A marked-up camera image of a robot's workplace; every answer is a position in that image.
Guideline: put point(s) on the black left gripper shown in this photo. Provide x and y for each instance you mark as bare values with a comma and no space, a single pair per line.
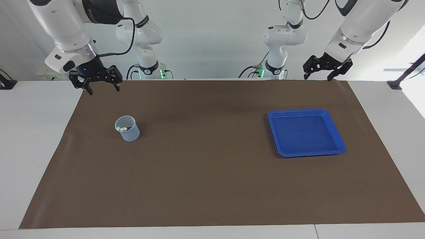
330,62

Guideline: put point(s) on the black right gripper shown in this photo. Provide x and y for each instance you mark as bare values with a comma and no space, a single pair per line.
92,70

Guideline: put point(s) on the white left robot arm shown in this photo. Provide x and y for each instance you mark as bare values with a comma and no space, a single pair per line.
358,20

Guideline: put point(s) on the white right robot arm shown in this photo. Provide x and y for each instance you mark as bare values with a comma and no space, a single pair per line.
66,26

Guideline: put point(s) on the blue plastic tray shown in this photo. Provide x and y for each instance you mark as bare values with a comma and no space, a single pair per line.
305,132

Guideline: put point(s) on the white power strip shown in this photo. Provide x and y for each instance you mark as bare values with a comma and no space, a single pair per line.
43,75

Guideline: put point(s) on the translucent plastic cup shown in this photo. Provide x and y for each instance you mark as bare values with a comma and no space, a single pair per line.
130,134

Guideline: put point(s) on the green lit connector module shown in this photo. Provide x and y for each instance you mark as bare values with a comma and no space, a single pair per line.
163,73
260,71

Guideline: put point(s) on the black clamp with pole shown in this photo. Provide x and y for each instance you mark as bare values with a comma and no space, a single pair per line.
396,84

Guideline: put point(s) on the black table clamp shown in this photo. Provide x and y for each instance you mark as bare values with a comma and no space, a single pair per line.
6,83

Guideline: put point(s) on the brown table mat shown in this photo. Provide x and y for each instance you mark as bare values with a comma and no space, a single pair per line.
206,172

